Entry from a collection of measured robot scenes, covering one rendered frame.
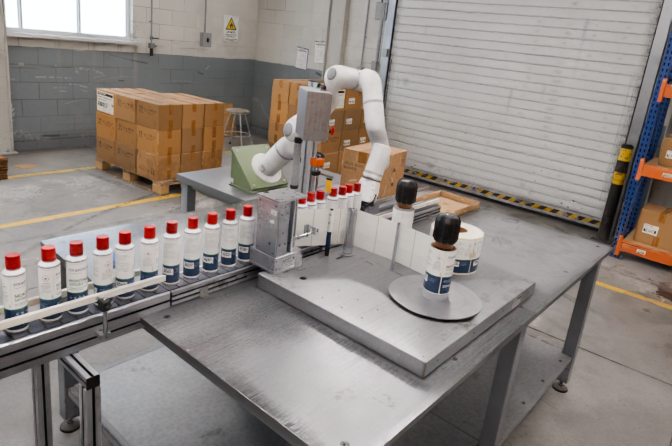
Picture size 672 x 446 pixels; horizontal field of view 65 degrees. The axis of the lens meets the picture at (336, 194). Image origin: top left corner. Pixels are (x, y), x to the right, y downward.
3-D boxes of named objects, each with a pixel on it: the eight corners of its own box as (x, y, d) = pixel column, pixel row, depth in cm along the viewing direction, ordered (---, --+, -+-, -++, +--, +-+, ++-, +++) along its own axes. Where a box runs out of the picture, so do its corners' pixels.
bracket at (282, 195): (279, 203, 173) (279, 201, 173) (256, 194, 180) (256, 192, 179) (307, 197, 183) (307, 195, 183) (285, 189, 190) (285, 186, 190)
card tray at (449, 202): (453, 217, 283) (455, 210, 282) (413, 204, 299) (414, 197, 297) (478, 208, 305) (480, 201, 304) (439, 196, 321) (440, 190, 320)
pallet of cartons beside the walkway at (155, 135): (224, 184, 586) (228, 103, 561) (159, 196, 521) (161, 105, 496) (158, 160, 653) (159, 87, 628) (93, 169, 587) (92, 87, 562)
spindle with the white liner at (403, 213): (400, 256, 209) (411, 183, 201) (382, 249, 214) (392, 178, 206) (412, 251, 216) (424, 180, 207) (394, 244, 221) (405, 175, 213)
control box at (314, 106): (302, 140, 203) (307, 90, 197) (294, 132, 218) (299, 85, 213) (328, 142, 205) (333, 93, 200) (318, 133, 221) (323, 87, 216)
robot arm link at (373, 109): (368, 110, 252) (373, 173, 249) (361, 101, 237) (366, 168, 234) (387, 107, 250) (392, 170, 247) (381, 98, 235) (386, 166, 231)
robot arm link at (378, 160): (367, 171, 243) (362, 168, 234) (376, 144, 243) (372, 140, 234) (384, 177, 241) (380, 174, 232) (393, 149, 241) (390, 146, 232)
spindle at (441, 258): (439, 304, 171) (455, 220, 163) (416, 293, 176) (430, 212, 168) (453, 296, 177) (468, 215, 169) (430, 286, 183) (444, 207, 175)
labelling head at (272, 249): (273, 275, 180) (279, 203, 172) (248, 262, 187) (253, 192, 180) (302, 264, 190) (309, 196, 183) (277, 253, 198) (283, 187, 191)
